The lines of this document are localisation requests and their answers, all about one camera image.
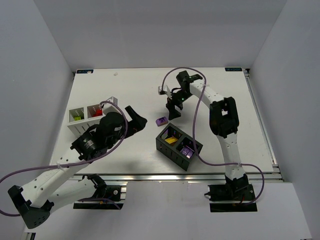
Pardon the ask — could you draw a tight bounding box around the yellow lego plate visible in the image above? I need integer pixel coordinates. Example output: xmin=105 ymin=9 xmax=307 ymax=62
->
xmin=165 ymin=136 xmax=178 ymax=146

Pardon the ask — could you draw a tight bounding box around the black two-compartment container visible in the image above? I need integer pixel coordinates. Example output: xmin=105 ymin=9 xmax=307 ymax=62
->
xmin=155 ymin=123 xmax=196 ymax=171

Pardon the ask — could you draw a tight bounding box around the long red lego brick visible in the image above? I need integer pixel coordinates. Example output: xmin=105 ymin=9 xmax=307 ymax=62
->
xmin=91 ymin=108 xmax=103 ymax=117

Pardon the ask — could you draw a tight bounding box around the purple pink lego slope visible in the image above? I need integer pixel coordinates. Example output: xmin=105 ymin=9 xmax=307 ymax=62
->
xmin=180 ymin=146 xmax=192 ymax=156

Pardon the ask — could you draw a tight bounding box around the purple lego piece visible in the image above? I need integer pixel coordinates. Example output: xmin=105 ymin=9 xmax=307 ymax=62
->
xmin=185 ymin=150 xmax=194 ymax=159

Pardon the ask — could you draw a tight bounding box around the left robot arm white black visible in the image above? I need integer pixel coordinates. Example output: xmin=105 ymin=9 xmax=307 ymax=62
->
xmin=8 ymin=106 xmax=148 ymax=229

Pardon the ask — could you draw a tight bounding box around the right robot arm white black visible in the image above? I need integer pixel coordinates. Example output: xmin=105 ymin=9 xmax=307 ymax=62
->
xmin=158 ymin=67 xmax=249 ymax=200

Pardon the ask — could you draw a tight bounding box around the small lilac lego brick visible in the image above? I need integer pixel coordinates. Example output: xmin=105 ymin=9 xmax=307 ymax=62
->
xmin=155 ymin=116 xmax=169 ymax=127

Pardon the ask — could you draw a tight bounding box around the white two-compartment container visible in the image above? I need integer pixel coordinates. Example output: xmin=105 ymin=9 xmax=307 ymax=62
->
xmin=67 ymin=103 xmax=105 ymax=137

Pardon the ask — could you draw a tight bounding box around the right blue table label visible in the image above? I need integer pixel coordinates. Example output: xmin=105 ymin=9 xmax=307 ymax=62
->
xmin=224 ymin=67 xmax=243 ymax=72

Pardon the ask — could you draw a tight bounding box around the blue table label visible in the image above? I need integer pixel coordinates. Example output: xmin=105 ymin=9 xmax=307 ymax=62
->
xmin=224 ymin=67 xmax=243 ymax=72
xmin=76 ymin=69 xmax=94 ymax=74

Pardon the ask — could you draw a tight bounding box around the left blue table label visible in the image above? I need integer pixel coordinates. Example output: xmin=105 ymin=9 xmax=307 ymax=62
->
xmin=76 ymin=69 xmax=94 ymax=74

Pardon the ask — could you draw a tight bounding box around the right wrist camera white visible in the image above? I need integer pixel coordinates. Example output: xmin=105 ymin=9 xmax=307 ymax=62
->
xmin=157 ymin=84 xmax=172 ymax=100

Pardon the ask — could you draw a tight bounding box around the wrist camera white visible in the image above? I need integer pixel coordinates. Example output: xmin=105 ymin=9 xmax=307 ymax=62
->
xmin=99 ymin=96 xmax=118 ymax=115
xmin=157 ymin=84 xmax=172 ymax=100

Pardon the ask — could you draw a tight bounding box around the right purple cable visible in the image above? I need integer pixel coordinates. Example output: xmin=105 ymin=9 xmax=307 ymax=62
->
xmin=161 ymin=67 xmax=266 ymax=206

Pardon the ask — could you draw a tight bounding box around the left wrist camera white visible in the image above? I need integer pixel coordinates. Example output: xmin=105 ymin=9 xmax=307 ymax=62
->
xmin=99 ymin=96 xmax=118 ymax=115

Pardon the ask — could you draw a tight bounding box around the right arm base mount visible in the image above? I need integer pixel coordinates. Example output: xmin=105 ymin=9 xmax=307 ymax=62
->
xmin=204 ymin=183 xmax=258 ymax=213

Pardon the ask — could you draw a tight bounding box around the aluminium front rail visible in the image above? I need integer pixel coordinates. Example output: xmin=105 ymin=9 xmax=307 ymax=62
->
xmin=68 ymin=172 xmax=283 ymax=182

